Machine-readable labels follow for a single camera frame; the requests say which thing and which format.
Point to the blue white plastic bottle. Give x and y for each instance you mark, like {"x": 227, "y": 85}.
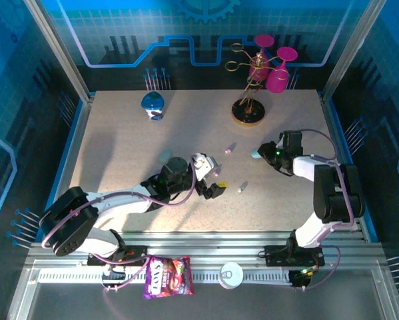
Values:
{"x": 152, "y": 101}

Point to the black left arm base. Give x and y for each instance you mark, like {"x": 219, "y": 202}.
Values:
{"x": 136, "y": 251}

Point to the pink wine glass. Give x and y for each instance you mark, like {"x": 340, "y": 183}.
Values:
{"x": 277, "y": 81}
{"x": 264, "y": 40}

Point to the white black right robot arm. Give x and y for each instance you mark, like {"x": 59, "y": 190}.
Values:
{"x": 339, "y": 196}

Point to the aluminium frame post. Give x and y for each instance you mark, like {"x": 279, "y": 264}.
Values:
{"x": 57, "y": 53}
{"x": 352, "y": 46}

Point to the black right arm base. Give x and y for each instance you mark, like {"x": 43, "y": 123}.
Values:
{"x": 275, "y": 255}

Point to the small grey blue earbud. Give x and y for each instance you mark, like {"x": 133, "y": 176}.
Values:
{"x": 240, "y": 190}

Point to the purple candy bag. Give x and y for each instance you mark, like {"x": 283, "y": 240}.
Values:
{"x": 167, "y": 276}

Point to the silver tin can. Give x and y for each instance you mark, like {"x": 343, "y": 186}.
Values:
{"x": 230, "y": 275}

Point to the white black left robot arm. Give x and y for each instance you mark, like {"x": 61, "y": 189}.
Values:
{"x": 119, "y": 201}

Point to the aluminium front rail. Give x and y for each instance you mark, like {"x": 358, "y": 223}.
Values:
{"x": 202, "y": 248}

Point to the black controller board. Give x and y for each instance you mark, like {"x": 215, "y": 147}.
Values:
{"x": 114, "y": 276}
{"x": 299, "y": 278}

